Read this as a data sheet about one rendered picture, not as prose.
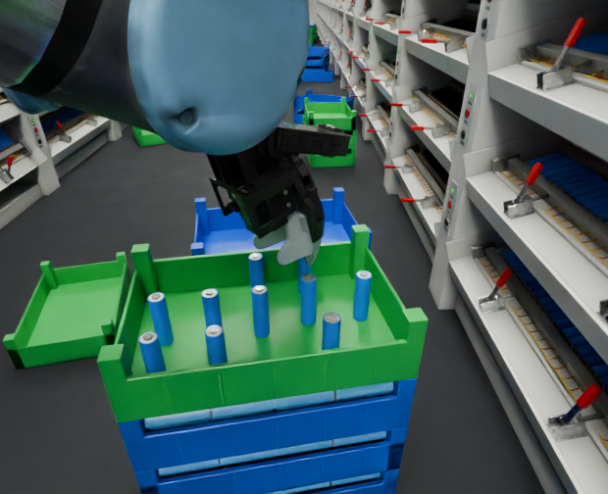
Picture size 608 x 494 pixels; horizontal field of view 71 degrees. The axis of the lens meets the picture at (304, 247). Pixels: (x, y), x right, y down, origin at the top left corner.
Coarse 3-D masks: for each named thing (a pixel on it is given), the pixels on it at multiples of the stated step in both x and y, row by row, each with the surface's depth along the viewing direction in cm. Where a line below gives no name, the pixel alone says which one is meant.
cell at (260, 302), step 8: (256, 288) 47; (264, 288) 47; (256, 296) 46; (264, 296) 47; (256, 304) 47; (264, 304) 47; (256, 312) 48; (264, 312) 48; (256, 320) 48; (264, 320) 48; (256, 328) 49; (264, 328) 49; (264, 336) 49
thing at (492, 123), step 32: (512, 0) 71; (544, 0) 71; (576, 0) 71; (512, 32) 74; (480, 64) 80; (480, 96) 80; (480, 128) 82; (512, 128) 82; (544, 128) 82; (448, 192) 97; (480, 224) 93; (448, 288) 102
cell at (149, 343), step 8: (144, 336) 40; (152, 336) 40; (144, 344) 40; (152, 344) 40; (160, 344) 41; (144, 352) 40; (152, 352) 40; (160, 352) 41; (144, 360) 41; (152, 360) 41; (160, 360) 41; (152, 368) 41; (160, 368) 42
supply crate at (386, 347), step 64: (192, 256) 55; (320, 256) 58; (128, 320) 46; (192, 320) 52; (320, 320) 52; (384, 320) 52; (128, 384) 38; (192, 384) 39; (256, 384) 41; (320, 384) 43
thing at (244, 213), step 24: (264, 144) 42; (216, 168) 42; (240, 168) 41; (264, 168) 43; (288, 168) 43; (216, 192) 46; (240, 192) 42; (264, 192) 41; (288, 192) 44; (240, 216) 46; (264, 216) 44
